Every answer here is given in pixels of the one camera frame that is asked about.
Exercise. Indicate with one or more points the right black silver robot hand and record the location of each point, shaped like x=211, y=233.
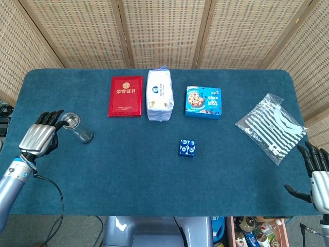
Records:
x=320, y=185

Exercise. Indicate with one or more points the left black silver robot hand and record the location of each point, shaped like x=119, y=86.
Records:
x=37, y=139

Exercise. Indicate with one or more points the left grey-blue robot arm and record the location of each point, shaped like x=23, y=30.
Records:
x=11, y=185

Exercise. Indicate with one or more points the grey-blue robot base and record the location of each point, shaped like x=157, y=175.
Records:
x=154, y=231

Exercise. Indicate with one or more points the clear glass jar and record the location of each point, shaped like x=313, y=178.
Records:
x=81, y=131

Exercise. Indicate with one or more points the black electronic device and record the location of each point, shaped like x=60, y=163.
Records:
x=3, y=127

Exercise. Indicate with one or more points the striped shirt in plastic bag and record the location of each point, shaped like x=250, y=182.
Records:
x=272, y=126

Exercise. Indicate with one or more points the pink bin with clutter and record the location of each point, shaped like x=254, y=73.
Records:
x=257, y=234

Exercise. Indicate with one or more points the red certificate book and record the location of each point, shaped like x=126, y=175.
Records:
x=125, y=96

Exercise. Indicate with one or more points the blue plastic container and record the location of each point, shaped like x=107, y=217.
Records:
x=219, y=229

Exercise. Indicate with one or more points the blue felt table cloth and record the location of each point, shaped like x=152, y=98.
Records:
x=154, y=185

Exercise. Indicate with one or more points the white tissue pack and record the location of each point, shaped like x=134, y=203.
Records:
x=159, y=95

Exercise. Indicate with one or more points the blue cookie box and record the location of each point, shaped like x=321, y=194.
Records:
x=203, y=102

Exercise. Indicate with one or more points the woven rattan folding screen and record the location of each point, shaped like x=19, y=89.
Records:
x=164, y=31

